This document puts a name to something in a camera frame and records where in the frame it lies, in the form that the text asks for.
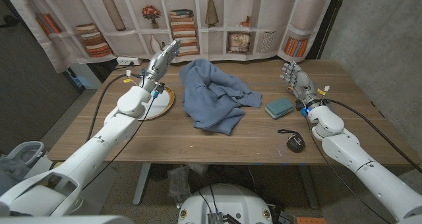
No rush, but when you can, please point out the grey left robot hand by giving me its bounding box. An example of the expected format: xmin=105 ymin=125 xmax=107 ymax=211
xmin=140 ymin=39 xmax=181 ymax=93

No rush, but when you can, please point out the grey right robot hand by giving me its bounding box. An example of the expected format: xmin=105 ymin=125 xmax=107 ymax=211
xmin=279 ymin=61 xmax=322 ymax=108

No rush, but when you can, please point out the blue hoodie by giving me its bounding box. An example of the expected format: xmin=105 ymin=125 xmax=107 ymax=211
xmin=179 ymin=58 xmax=263 ymax=136

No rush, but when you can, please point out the teal soap box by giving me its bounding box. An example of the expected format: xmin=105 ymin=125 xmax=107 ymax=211
xmin=264 ymin=97 xmax=294 ymax=120

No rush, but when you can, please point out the white gold-rimmed paper plate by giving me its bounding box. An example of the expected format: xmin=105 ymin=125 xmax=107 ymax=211
xmin=138 ymin=85 xmax=175 ymax=121

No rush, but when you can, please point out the orange box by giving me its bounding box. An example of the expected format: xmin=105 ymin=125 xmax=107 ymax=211
xmin=296 ymin=217 xmax=327 ymax=224

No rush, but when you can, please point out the white power strip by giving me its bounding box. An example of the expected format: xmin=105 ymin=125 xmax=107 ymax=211
xmin=116 ymin=56 xmax=143 ymax=67

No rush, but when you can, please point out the printed bookshelf backdrop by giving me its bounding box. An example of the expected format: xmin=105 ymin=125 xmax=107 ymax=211
xmin=6 ymin=0 xmax=337 ymax=74

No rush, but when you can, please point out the black tape measure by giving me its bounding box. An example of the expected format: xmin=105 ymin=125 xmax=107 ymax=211
xmin=277 ymin=128 xmax=306 ymax=154

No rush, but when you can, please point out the black backdrop stand pole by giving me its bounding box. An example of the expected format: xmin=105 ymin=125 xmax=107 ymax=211
xmin=305 ymin=0 xmax=347 ymax=61

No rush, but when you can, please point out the grey table leg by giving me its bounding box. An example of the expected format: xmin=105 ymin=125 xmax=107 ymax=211
xmin=298 ymin=164 xmax=319 ymax=210
xmin=133 ymin=163 xmax=152 ymax=207

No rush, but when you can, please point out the clear plastic bag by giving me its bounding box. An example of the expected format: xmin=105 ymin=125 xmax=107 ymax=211
xmin=166 ymin=166 xmax=192 ymax=205

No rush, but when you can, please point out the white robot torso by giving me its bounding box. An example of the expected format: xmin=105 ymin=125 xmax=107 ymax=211
xmin=177 ymin=183 xmax=274 ymax=224

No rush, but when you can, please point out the person leg in jeans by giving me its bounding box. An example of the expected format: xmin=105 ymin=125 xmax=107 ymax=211
xmin=0 ymin=155 xmax=32 ymax=197

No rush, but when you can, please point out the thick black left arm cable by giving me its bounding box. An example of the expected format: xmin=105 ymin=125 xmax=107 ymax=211
xmin=86 ymin=72 xmax=142 ymax=142

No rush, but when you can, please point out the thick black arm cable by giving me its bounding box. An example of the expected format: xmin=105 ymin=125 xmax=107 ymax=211
xmin=324 ymin=98 xmax=422 ymax=174
xmin=86 ymin=72 xmax=142 ymax=142

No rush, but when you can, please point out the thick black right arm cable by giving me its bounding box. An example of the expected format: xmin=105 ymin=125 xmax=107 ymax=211
xmin=324 ymin=98 xmax=422 ymax=174

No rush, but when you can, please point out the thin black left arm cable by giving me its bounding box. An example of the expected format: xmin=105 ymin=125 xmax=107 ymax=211
xmin=81 ymin=97 xmax=156 ymax=191

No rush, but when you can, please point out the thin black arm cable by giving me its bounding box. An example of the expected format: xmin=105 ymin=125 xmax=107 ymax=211
xmin=305 ymin=117 xmax=393 ymax=224
xmin=81 ymin=97 xmax=156 ymax=191

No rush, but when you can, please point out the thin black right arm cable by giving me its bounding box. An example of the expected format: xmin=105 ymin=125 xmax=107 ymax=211
xmin=305 ymin=117 xmax=393 ymax=224

